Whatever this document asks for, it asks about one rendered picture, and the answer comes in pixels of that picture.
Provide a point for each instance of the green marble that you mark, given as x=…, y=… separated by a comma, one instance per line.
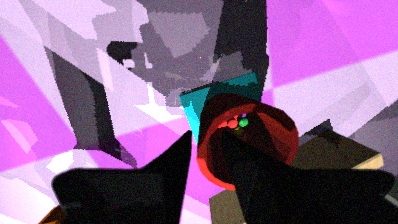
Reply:
x=243, y=122

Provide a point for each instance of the beige flat bar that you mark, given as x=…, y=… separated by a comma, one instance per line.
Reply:
x=329, y=150

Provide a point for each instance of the red marble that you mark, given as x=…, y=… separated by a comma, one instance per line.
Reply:
x=232, y=123

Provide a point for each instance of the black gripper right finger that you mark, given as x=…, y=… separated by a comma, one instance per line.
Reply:
x=272, y=192

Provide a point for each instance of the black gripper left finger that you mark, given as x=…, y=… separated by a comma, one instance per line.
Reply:
x=157, y=188

